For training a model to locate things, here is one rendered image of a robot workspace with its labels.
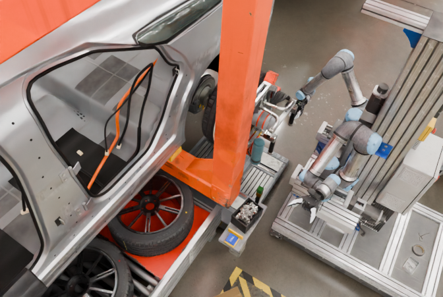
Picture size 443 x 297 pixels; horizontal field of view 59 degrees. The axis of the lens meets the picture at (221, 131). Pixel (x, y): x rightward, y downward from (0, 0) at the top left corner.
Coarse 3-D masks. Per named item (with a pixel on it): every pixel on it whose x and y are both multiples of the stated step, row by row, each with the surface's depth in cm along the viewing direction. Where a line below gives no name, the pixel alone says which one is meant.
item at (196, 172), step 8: (184, 152) 300; (176, 160) 295; (184, 160) 296; (192, 160) 296; (200, 160) 290; (208, 160) 285; (168, 168) 300; (176, 168) 293; (184, 168) 291; (192, 168) 285; (200, 168) 281; (208, 168) 276; (176, 176) 302; (184, 176) 295; (192, 176) 287; (200, 176) 285; (208, 176) 278; (192, 184) 295; (200, 184) 288; (208, 184) 284; (200, 192) 297; (208, 192) 289
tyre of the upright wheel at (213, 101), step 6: (264, 72) 297; (216, 90) 281; (210, 96) 283; (216, 96) 281; (210, 102) 282; (216, 102) 281; (210, 108) 283; (204, 114) 287; (210, 114) 285; (204, 120) 290; (210, 120) 286; (204, 126) 293; (210, 126) 289; (252, 126) 333; (204, 132) 300; (210, 132) 294; (210, 138) 302
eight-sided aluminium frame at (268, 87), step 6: (264, 84) 289; (270, 84) 289; (258, 90) 284; (264, 90) 285; (270, 90) 311; (276, 90) 310; (258, 96) 281; (270, 96) 321; (270, 108) 324; (252, 132) 326; (258, 132) 325; (252, 138) 320
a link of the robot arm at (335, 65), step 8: (328, 64) 275; (336, 64) 272; (320, 72) 283; (328, 72) 275; (336, 72) 274; (312, 80) 291; (320, 80) 285; (304, 88) 301; (312, 88) 295; (296, 96) 308; (304, 96) 305
